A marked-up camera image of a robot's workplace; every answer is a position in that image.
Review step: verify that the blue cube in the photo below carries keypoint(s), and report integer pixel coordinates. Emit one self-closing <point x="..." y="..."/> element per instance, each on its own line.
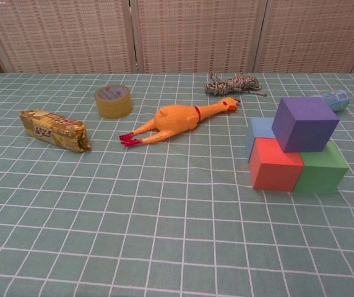
<point x="257" y="133"/>

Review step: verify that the red cube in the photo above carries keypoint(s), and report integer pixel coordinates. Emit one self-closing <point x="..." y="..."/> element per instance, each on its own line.
<point x="273" y="167"/>

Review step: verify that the purple cube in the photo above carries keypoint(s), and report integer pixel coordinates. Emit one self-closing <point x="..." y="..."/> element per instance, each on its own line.
<point x="304" y="123"/>

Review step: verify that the green cube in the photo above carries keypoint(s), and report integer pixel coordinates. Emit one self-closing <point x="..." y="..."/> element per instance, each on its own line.
<point x="322" y="173"/>

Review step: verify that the yellow rubber chicken toy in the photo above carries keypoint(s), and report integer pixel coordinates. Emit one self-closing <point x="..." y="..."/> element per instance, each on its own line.
<point x="174" y="122"/>

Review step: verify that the yellowish packing tape roll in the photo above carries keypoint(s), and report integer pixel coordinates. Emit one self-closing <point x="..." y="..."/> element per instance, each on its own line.
<point x="113" y="105"/>

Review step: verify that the green checkered tablecloth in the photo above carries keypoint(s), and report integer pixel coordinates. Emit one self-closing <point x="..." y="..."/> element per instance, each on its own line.
<point x="133" y="216"/>

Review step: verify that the woven folding screen panel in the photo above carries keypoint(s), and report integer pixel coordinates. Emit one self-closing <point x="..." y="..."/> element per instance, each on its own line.
<point x="195" y="34"/>
<point x="59" y="34"/>
<point x="316" y="34"/>

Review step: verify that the golden biscuit packet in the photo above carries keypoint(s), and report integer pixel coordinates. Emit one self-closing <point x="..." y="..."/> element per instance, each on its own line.
<point x="53" y="130"/>

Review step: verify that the blue drink can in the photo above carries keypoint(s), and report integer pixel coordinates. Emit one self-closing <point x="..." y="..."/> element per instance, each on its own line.
<point x="339" y="100"/>

